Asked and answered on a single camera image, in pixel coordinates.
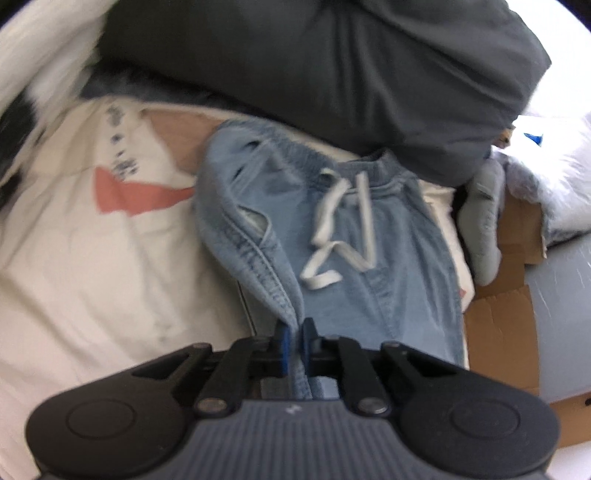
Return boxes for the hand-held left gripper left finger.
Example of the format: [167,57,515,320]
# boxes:
[134,320,291,416]

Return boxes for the brown cardboard sheet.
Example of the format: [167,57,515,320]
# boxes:
[462,189,591,448]

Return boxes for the white spotted fluffy blanket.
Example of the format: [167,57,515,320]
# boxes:
[0,0,116,208]

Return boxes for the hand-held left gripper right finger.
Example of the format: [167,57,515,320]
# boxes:
[300,318,458,416]

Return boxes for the dark grey pillow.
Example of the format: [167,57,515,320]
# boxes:
[99,0,552,188]

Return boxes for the light blue jeans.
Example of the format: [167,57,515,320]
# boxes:
[194,119,467,402]

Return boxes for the cream bear-print blanket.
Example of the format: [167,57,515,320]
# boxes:
[0,99,476,480]

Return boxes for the clear plastic bag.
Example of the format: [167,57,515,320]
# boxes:
[492,152,591,238]

